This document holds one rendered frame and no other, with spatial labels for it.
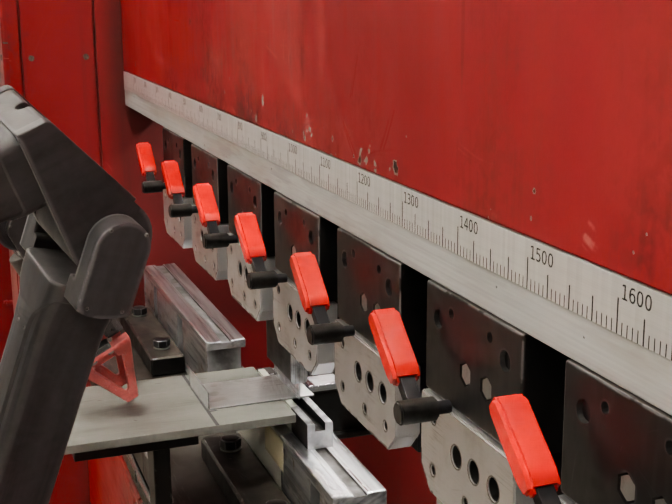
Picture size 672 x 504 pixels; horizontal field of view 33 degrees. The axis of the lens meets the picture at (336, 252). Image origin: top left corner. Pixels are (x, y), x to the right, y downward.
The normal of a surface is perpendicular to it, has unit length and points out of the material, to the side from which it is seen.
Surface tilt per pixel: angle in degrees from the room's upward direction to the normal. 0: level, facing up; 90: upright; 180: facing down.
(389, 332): 39
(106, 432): 0
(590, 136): 90
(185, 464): 0
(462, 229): 90
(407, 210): 90
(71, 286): 75
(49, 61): 90
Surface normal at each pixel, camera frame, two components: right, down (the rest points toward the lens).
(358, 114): -0.94, 0.08
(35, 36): 0.34, 0.22
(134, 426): 0.00, -0.97
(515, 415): 0.21, -0.62
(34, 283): -0.77, -0.11
